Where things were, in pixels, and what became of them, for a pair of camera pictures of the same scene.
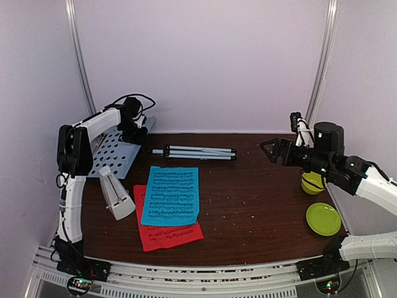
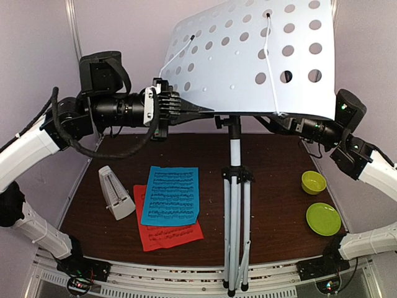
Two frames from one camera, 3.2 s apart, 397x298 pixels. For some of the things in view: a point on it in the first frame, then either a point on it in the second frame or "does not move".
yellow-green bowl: (312, 183) does not move
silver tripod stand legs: (196, 153) → (237, 182)
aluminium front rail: (129, 281) does not move
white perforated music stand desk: (108, 151) → (256, 56)
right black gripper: (281, 144) → (289, 125)
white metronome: (120, 202) does not move
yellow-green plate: (323, 219) does not move
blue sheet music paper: (172, 197) does not move
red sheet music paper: (154, 237) does not move
